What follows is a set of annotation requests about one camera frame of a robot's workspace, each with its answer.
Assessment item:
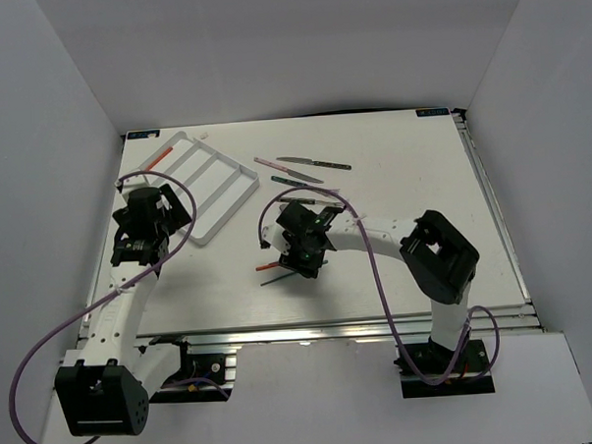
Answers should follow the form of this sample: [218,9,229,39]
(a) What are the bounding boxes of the orange chopstick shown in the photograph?
[255,262,280,272]

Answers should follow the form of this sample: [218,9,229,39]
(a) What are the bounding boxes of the green chopstick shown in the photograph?
[260,272,297,287]

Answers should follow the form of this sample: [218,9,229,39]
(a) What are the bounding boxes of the green handled fork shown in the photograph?
[270,176,340,193]

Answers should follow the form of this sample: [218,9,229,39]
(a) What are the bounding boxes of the red chopstick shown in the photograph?
[141,145,174,171]

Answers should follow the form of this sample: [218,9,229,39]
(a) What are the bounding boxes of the dark handled fork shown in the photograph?
[277,196,334,206]

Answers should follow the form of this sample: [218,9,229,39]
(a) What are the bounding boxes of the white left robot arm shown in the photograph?
[54,185,195,437]

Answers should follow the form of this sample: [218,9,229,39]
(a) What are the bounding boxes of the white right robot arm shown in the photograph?
[259,201,480,371]

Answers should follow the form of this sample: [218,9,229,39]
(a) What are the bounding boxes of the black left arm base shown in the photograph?
[146,334,233,405]

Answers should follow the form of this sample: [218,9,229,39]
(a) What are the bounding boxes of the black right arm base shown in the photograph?
[394,337,496,399]

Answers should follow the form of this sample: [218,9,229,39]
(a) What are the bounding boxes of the white compartment tray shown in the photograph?
[128,131,260,246]

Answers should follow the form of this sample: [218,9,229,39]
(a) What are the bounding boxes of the blue label sticker left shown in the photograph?
[126,129,160,139]

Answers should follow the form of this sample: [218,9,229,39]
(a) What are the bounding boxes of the blue label sticker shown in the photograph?
[415,107,451,118]
[126,129,160,139]

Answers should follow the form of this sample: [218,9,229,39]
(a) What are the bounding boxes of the blue label sticker right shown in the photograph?
[415,107,451,118]

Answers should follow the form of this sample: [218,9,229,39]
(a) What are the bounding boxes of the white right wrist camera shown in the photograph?
[260,224,286,252]

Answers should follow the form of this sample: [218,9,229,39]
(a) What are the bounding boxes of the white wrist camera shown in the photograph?
[115,175,150,194]
[260,224,286,252]

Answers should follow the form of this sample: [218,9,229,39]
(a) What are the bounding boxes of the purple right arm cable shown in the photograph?
[255,178,505,395]

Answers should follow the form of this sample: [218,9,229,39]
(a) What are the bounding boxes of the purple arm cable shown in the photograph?
[255,178,505,395]
[0,168,209,444]

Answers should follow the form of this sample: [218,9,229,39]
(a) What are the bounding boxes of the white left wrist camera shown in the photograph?
[115,175,150,194]

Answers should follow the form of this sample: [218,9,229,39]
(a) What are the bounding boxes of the pink handled knife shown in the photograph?
[253,157,325,184]

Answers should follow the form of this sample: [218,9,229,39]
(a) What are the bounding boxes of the dark handled knife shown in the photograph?
[277,156,352,171]

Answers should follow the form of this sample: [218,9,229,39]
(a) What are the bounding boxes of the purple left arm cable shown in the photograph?
[0,168,209,444]

